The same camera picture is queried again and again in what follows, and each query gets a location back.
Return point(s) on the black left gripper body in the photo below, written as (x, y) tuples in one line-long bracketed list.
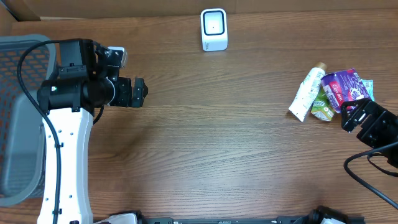
[(123, 93)]

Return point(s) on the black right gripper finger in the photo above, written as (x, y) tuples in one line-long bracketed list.
[(353, 118), (364, 105)]

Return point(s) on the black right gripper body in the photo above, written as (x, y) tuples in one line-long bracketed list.
[(378, 130)]

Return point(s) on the purple red snack packet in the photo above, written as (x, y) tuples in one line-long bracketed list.
[(342, 86)]

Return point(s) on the teal white snack packet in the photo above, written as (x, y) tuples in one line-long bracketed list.
[(369, 85)]

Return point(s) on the green juice carton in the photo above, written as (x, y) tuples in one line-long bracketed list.
[(321, 107)]

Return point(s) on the white tube gold cap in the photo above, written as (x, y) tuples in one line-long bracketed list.
[(307, 92)]

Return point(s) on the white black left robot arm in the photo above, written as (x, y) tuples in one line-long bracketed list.
[(87, 78)]

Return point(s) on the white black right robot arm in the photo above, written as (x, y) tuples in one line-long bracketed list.
[(378, 125)]

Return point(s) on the white barcode scanner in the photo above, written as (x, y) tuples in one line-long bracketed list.
[(214, 29)]

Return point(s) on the grey plastic shopping basket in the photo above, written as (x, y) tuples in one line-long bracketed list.
[(22, 130)]

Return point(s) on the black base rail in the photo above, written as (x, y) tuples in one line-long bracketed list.
[(131, 218)]

